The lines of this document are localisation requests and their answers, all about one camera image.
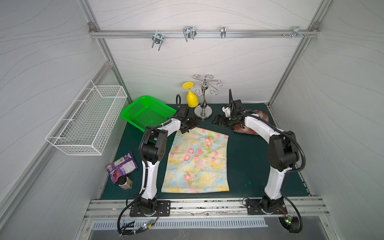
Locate white wire basket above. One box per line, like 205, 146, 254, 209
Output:
45, 80, 127, 156

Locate metal u-bolt clamp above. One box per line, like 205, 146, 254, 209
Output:
183, 26, 197, 42
152, 33, 164, 51

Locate white vent strip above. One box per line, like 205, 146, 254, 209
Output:
92, 217, 268, 231

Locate pastel floral skirt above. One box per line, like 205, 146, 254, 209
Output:
161, 128, 230, 194

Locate metal hook clamp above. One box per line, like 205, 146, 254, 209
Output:
221, 26, 227, 39

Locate chrome cup holder stand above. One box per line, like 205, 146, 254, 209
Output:
192, 75, 223, 120

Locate metal bracket right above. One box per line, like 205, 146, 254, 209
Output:
282, 27, 309, 39

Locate red plaid skirt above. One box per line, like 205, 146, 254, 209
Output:
234, 110, 269, 135

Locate purple snack packet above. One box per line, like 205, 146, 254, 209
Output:
106, 152, 138, 184

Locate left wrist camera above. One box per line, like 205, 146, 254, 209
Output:
175, 106, 190, 120

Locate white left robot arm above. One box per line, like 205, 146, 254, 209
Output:
139, 117, 199, 213

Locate green plastic basket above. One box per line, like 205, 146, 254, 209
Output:
121, 96, 177, 132

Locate yellow plastic goblet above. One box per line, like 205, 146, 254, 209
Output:
182, 82, 199, 108

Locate aluminium crossbar rail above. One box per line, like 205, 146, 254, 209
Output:
90, 29, 320, 39

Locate metal u-bolt clamp middle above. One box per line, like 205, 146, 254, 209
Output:
183, 26, 197, 42

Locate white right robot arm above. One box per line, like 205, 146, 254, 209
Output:
213, 114, 302, 214

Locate metal u-bolt clamp left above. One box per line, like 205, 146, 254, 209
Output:
152, 33, 164, 51

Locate brown capped bottle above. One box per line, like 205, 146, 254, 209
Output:
117, 176, 133, 190

